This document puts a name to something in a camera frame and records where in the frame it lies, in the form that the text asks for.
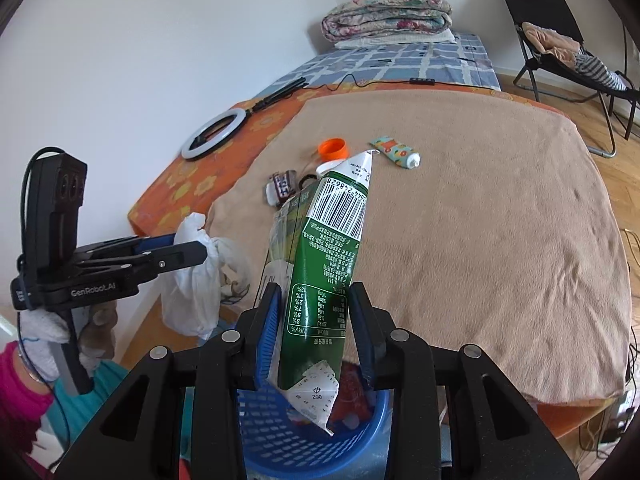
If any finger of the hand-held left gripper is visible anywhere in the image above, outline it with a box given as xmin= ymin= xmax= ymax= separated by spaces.
xmin=75 ymin=232 xmax=177 ymax=261
xmin=75 ymin=241 xmax=207 ymax=282

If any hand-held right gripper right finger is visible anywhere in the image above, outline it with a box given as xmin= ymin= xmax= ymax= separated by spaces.
xmin=348 ymin=282 xmax=581 ymax=480

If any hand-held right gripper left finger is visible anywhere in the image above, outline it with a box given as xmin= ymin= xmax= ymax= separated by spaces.
xmin=54 ymin=282 xmax=283 ymax=480

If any white plastic bag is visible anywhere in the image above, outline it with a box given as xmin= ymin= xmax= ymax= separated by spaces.
xmin=161 ymin=212 xmax=251 ymax=341

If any green milk carton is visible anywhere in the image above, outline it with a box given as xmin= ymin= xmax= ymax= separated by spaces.
xmin=260 ymin=151 xmax=375 ymax=437

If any blue plastic basket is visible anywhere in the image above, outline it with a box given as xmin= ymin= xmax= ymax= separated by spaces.
xmin=235 ymin=385 xmax=393 ymax=480

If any person's left forearm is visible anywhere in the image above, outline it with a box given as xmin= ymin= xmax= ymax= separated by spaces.
xmin=0 ymin=342 xmax=56 ymax=461

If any person's left hand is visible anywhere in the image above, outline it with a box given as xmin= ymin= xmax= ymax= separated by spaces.
xmin=19 ymin=304 xmax=118 ymax=383

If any crumpled red white wrapper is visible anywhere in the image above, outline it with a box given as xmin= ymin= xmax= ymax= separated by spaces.
xmin=332 ymin=367 xmax=378 ymax=431

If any orange floral bed sheet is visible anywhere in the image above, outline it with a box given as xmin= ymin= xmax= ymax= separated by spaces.
xmin=127 ymin=82 xmax=626 ymax=443

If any tan blanket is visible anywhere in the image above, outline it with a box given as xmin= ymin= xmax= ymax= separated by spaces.
xmin=206 ymin=89 xmax=632 ymax=406

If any teal cloth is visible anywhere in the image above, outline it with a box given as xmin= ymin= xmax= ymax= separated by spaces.
xmin=52 ymin=360 xmax=132 ymax=443

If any orange plastic lid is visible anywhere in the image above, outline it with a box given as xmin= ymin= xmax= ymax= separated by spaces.
xmin=318 ymin=138 xmax=348 ymax=161

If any black folded tripod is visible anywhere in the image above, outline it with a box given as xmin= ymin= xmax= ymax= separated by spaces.
xmin=250 ymin=77 xmax=308 ymax=113

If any patterned squeeze tube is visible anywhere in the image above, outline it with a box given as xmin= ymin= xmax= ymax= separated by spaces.
xmin=369 ymin=135 xmax=421 ymax=170

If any white power strip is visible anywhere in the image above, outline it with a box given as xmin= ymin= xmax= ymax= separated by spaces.
xmin=607 ymin=392 xmax=638 ymax=431

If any blue checked bed sheet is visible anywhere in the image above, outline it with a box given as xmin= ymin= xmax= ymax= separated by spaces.
xmin=270 ymin=32 xmax=502 ymax=93

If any folded floral quilt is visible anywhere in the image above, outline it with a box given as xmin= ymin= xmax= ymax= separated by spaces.
xmin=321 ymin=0 xmax=453 ymax=43

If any peach cloth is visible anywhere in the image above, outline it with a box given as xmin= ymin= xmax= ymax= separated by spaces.
xmin=521 ymin=22 xmax=583 ymax=68

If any striped cloth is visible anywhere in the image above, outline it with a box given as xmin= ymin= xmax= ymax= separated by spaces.
xmin=574 ymin=52 xmax=628 ymax=92

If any black clothes rack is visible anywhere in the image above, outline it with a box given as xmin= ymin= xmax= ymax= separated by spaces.
xmin=619 ymin=7 xmax=640 ymax=141

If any black folding chair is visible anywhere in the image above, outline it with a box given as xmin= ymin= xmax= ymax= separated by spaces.
xmin=495 ymin=0 xmax=640 ymax=158

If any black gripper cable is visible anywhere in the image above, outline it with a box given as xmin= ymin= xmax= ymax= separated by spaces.
xmin=20 ymin=146 xmax=63 ymax=271

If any white ring light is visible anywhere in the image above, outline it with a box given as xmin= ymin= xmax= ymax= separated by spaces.
xmin=181 ymin=106 xmax=247 ymax=162

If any black ring light cable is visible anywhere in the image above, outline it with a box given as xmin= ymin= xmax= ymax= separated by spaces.
xmin=300 ymin=55 xmax=493 ymax=93

